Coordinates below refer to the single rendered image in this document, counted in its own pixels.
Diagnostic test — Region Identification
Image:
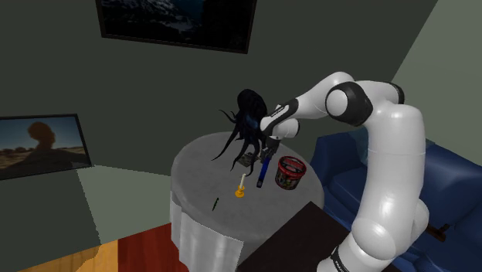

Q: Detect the black octopus figure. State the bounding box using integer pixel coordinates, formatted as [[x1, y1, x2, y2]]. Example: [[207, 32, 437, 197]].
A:
[[211, 88, 269, 172]]

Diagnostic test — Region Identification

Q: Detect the blue marker pen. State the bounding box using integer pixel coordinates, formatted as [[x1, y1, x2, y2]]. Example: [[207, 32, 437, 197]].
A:
[[256, 157, 271, 189]]

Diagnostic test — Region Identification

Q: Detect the red and black bucket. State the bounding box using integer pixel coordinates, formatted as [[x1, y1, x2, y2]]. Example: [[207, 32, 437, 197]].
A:
[[274, 155, 307, 191]]

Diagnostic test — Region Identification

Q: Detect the desert landscape wall picture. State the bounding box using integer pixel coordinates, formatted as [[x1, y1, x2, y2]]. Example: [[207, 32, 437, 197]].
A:
[[0, 113, 93, 181]]

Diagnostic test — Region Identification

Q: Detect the dark framed wall picture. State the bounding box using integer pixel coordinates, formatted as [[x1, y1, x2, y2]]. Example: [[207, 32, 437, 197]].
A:
[[94, 0, 259, 55]]

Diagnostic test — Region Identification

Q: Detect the round table with grey cloth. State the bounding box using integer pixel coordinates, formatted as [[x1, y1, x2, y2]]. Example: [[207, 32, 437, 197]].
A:
[[169, 131, 325, 272]]

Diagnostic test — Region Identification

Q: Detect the white candle in yellow holder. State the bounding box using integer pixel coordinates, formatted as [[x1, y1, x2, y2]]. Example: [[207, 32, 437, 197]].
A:
[[234, 173, 247, 199]]

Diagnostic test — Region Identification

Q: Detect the blue sofa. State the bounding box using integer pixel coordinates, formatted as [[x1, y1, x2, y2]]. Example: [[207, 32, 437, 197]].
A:
[[311, 127, 482, 272]]

